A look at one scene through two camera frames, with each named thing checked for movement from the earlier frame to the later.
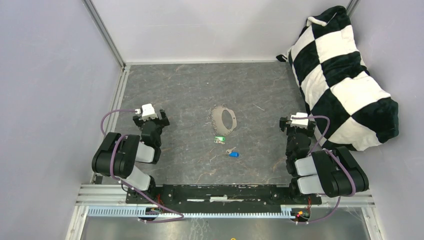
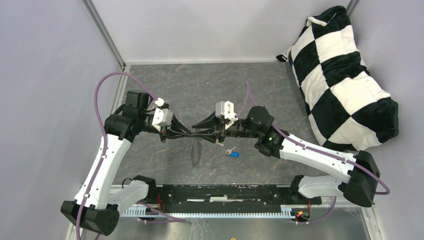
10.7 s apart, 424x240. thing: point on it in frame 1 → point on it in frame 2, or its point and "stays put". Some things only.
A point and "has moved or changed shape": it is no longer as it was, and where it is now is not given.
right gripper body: [291, 131] → [236, 130]
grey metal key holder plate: [218, 123] has moved or changed shape
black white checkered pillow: [350, 109] stays put
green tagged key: [220, 139] stays put
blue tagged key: [234, 154] stays put
